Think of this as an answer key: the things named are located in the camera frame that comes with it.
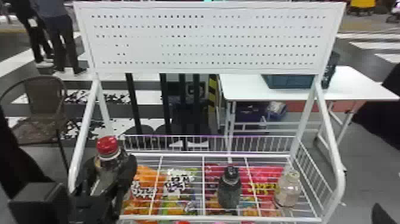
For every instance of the clear bottle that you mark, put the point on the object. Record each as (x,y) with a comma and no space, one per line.
(288,190)

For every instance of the black post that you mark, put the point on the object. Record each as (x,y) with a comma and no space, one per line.
(133,103)
(165,103)

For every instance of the orange snack packet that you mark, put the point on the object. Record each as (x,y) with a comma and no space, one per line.
(145,187)

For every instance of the blue basket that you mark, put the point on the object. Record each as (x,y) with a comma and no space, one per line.
(287,82)

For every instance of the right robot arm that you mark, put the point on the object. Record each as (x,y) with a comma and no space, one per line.
(381,122)

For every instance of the dark bottle black cap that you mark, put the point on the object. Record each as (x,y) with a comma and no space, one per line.
(229,190)

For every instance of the black bottle red cap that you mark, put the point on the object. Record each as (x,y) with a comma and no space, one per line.
(107,147)

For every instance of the white side table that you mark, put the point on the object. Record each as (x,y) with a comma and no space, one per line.
(350,87)

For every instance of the white green snack packet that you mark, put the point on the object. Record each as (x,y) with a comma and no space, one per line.
(178,190)

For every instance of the person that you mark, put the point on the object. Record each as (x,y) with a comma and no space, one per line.
(61,31)
(31,28)

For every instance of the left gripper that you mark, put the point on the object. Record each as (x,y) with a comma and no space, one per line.
(93,209)

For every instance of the red snack packet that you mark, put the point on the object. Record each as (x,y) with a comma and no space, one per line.
(265,178)

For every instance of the striped post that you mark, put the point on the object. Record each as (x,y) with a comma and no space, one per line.
(212,90)

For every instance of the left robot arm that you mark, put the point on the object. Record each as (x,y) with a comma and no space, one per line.
(12,162)

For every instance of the brown chair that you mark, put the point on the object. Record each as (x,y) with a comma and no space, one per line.
(43,106)

